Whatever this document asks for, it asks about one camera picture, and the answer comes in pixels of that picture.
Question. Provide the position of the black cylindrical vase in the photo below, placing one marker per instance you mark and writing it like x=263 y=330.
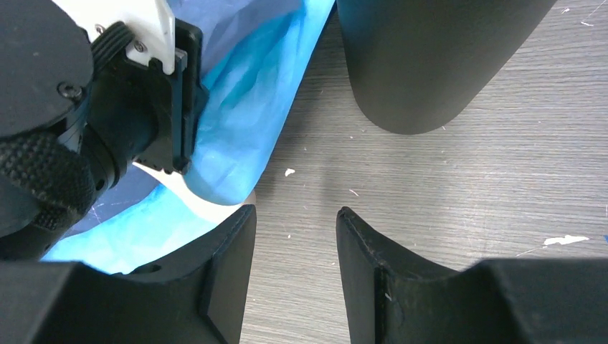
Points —
x=414 y=66

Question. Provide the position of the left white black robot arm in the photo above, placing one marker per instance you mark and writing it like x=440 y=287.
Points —
x=88 y=88

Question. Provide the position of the blue paper flower bouquet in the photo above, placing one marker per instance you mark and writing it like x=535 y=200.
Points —
x=255 y=57

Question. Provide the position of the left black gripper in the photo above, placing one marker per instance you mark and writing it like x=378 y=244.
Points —
x=137 y=112

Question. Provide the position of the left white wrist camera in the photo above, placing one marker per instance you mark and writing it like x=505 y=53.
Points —
x=152 y=22

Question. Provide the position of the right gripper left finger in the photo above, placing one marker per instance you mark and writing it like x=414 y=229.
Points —
x=195 y=294

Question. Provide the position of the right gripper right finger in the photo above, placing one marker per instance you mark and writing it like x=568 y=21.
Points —
x=393 y=295

